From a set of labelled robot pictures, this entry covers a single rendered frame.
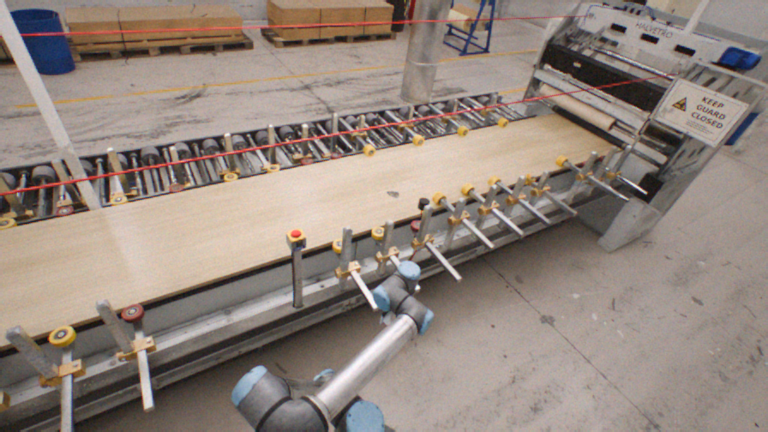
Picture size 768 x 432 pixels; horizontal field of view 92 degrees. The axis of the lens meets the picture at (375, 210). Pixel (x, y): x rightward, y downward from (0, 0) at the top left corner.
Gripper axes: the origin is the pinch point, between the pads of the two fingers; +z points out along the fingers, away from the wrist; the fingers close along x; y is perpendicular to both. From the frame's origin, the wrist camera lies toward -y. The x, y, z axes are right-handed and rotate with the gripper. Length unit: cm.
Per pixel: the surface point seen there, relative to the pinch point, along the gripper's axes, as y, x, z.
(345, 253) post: -39.1, -4.8, -6.7
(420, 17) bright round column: -355, 274, -26
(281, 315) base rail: -39, -39, 24
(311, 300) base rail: -41, -22, 24
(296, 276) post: -40, -31, -2
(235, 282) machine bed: -62, -55, 14
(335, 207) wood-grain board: -83, 13, 4
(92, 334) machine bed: -63, -118, 18
